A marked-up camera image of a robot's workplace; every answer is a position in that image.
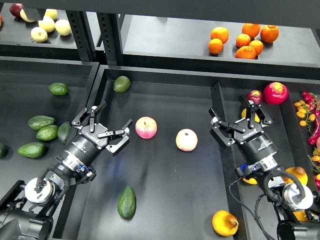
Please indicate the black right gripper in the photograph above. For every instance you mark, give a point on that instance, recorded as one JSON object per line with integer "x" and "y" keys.
{"x": 253, "y": 142}

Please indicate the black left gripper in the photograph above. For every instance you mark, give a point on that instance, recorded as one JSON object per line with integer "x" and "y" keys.
{"x": 93, "y": 138}

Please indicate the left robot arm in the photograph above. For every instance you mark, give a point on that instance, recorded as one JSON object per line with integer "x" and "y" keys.
{"x": 27, "y": 209}

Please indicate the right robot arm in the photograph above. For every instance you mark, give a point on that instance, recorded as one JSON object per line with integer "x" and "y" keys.
{"x": 297, "y": 208}

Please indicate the yellow pear upper right tray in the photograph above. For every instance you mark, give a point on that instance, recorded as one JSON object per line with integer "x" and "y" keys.
{"x": 244, "y": 113}

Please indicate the dark red pear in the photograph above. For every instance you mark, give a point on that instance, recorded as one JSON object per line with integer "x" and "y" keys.
{"x": 255, "y": 96}

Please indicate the dark avocado right of pile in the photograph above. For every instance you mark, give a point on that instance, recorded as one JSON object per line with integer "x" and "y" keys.
{"x": 64, "y": 132}

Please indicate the green avocado tray corner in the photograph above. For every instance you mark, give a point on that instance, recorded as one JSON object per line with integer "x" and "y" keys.
{"x": 121, "y": 84}

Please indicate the green avocado middle pile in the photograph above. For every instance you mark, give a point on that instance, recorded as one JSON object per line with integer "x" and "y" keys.
{"x": 47, "y": 133}

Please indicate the dark green avocado top pile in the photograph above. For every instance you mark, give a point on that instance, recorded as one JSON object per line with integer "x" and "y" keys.
{"x": 40, "y": 121}

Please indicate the green avocado lower pile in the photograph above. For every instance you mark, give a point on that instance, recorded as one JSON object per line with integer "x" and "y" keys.
{"x": 32, "y": 150}

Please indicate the dark avocado at left edge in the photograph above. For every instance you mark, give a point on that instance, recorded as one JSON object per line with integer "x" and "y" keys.
{"x": 3, "y": 149}

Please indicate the pale yellow pear right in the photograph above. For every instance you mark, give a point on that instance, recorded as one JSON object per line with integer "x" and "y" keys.
{"x": 63, "y": 27}

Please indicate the pale yellow pear front left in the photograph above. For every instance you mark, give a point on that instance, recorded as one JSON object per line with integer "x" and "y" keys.
{"x": 39, "y": 35}

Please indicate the pale yellow pear middle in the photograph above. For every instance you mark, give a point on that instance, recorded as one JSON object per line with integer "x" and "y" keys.
{"x": 47, "y": 23}

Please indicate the pink red apple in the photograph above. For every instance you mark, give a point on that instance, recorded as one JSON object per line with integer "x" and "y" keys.
{"x": 146, "y": 127}

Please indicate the large red apple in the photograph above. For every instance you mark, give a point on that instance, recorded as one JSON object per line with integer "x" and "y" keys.
{"x": 275, "y": 93}

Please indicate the pale yellow pink apple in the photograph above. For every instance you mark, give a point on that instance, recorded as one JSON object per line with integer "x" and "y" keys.
{"x": 186, "y": 140}

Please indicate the orange bottom front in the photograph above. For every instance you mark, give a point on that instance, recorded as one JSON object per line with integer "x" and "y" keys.
{"x": 246, "y": 52}

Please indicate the orange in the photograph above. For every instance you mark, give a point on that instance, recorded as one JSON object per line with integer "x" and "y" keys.
{"x": 215, "y": 46}
{"x": 246, "y": 52}
{"x": 258, "y": 46}
{"x": 220, "y": 33}
{"x": 251, "y": 29}
{"x": 269, "y": 33}

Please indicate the cherry tomato bunch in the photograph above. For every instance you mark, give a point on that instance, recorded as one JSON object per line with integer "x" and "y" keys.
{"x": 308, "y": 110}

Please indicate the black left tray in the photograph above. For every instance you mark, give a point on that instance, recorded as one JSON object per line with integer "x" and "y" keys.
{"x": 24, "y": 93}

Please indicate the orange far left lower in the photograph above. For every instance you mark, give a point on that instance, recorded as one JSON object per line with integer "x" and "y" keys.
{"x": 215, "y": 46}

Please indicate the orange right lower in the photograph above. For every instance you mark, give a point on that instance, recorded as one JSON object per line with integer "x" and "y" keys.
{"x": 258, "y": 46}

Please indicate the orange small centre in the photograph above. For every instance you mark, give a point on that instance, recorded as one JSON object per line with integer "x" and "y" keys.
{"x": 242, "y": 40}

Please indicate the red chili pepper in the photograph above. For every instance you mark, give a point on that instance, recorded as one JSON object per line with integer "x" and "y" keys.
{"x": 312, "y": 140}

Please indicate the black centre tray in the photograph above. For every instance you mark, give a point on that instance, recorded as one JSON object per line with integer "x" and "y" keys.
{"x": 177, "y": 192}

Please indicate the orange far left upper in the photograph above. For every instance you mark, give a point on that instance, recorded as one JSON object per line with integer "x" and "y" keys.
{"x": 220, "y": 33}

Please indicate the black shelf upright left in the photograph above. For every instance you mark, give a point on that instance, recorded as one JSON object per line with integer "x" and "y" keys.
{"x": 82, "y": 35}

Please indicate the black shelf upright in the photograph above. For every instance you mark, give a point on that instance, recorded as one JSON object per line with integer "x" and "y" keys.
{"x": 110, "y": 34}
{"x": 82, "y": 35}

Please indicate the orange top centre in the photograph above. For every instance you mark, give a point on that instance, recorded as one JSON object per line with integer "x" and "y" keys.
{"x": 251, "y": 29}

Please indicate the orange top right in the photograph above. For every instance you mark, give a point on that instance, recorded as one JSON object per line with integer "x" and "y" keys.
{"x": 269, "y": 33}

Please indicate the black shelf upright right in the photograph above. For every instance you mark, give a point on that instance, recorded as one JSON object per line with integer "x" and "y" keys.
{"x": 110, "y": 34}

